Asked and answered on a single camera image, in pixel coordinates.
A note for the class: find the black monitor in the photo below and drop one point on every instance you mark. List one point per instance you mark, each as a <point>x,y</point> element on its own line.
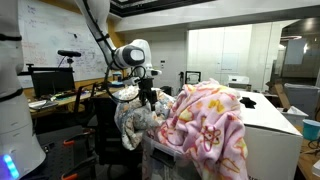
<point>51,80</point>

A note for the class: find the whiteboard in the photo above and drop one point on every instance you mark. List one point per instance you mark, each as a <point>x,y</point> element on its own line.
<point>46,29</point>

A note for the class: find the black mesh office chair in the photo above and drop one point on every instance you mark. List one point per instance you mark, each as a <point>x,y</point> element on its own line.
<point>108,148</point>

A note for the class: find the black stereo camera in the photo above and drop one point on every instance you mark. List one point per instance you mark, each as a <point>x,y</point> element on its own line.
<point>69,53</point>

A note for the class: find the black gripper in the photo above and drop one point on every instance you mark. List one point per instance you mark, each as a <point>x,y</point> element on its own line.
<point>146,94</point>

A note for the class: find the large white box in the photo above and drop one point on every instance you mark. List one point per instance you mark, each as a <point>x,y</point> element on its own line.
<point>273,143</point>

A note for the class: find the teal cup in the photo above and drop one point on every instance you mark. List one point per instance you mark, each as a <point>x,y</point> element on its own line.
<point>311,129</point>

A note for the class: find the black cloth on box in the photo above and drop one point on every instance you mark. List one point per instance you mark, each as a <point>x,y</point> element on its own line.
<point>248,102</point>

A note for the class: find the pink fleece blanket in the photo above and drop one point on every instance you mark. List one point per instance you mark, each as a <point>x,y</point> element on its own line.
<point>204,124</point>

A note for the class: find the floral quilted blanket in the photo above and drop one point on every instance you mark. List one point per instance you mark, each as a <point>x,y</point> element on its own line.
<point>132,117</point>

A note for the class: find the white printer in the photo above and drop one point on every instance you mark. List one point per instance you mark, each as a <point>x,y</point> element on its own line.
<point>238,81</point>

